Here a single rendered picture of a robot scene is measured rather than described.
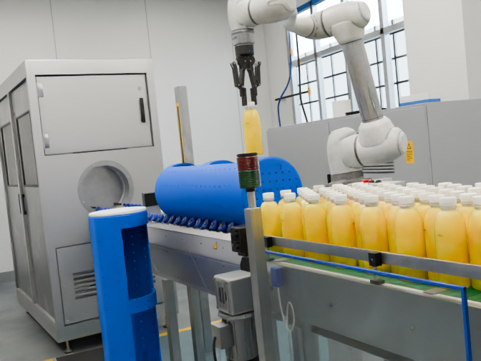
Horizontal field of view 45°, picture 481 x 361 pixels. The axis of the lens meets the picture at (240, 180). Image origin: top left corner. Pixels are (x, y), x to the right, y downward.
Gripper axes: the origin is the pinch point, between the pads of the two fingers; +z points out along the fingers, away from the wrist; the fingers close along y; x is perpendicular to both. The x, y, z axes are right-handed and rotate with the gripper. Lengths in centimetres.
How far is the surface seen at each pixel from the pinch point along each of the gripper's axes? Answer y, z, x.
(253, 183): 37, 30, 58
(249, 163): 37, 25, 57
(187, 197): 14, 39, -37
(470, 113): -195, 12, -49
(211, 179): 12.6, 31.6, -15.1
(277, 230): 13, 49, 32
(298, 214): 13, 43, 45
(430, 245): 13, 48, 99
